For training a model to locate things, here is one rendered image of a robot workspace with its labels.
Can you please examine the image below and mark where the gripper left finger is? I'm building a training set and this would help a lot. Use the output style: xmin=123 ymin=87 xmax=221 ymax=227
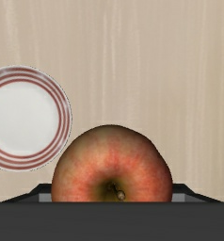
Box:
xmin=3 ymin=183 xmax=53 ymax=203

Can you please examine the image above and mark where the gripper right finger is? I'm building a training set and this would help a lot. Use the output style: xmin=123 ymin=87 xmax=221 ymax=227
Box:
xmin=171 ymin=183 xmax=221 ymax=203

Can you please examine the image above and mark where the white plate with red rings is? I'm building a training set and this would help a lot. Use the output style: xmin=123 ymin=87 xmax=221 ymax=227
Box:
xmin=0 ymin=65 xmax=73 ymax=172

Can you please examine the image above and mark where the red apple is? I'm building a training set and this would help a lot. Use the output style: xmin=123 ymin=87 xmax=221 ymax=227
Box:
xmin=50 ymin=124 xmax=174 ymax=203

